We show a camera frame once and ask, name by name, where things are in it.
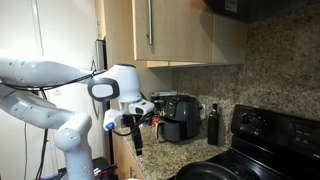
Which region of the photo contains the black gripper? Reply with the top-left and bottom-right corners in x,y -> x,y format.
121,113 -> 144,157

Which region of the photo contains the light wood cabinet door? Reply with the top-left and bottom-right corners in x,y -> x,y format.
132,0 -> 215,63

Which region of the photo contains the dark robot base platform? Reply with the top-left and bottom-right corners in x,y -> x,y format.
91,156 -> 118,180

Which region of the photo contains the light wood base cabinet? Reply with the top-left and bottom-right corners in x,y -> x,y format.
111,132 -> 146,180

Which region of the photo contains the small red bottle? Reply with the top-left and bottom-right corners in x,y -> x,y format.
150,115 -> 161,129

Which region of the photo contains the black air fryer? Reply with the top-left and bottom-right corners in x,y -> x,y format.
155,94 -> 203,144

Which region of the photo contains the black frying pan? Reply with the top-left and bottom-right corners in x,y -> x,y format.
174,161 -> 242,180

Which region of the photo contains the dark olive oil bottle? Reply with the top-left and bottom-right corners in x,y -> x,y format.
207,102 -> 221,147

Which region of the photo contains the black stove knob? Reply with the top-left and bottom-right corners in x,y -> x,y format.
253,117 -> 268,133
241,113 -> 254,127

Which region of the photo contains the black electric stove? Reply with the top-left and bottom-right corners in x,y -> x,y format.
166,103 -> 320,180

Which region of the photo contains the range hood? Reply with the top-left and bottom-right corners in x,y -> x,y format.
203,0 -> 320,24

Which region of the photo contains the white bracket with blue plug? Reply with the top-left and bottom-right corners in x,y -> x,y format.
102,109 -> 124,132

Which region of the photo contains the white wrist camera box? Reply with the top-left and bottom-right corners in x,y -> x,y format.
128,99 -> 156,116

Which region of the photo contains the white wall outlet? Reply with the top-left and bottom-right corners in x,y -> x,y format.
199,103 -> 207,122

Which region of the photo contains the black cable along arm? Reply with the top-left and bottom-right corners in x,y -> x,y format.
0,68 -> 108,93

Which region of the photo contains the black hanging cable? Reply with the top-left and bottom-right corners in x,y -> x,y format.
34,128 -> 49,180

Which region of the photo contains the silver bar door handle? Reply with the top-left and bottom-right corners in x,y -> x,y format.
145,0 -> 154,46

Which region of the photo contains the light wood wall cabinet body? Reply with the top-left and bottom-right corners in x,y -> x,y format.
146,13 -> 248,69

